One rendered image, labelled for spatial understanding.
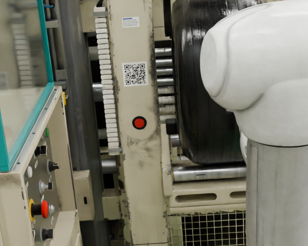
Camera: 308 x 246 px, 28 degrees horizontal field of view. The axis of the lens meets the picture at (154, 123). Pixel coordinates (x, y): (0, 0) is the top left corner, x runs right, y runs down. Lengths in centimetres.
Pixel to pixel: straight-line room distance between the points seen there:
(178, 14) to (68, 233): 70
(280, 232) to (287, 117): 17
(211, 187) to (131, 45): 50
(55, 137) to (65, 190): 16
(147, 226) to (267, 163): 129
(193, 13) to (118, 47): 25
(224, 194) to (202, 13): 56
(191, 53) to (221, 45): 95
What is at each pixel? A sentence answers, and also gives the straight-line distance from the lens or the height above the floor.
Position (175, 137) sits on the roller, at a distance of 217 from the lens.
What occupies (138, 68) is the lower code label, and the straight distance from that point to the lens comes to 187.
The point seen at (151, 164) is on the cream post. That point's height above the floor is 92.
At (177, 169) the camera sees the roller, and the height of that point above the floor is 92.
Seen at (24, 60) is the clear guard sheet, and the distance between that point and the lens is 138.
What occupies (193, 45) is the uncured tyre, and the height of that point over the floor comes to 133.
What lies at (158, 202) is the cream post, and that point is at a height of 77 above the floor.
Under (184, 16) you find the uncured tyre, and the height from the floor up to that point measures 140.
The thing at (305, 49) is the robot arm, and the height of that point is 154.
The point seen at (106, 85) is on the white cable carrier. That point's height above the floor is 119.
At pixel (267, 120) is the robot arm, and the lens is 78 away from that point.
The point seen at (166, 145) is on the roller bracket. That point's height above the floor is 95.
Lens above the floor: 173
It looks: 20 degrees down
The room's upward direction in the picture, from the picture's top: 4 degrees counter-clockwise
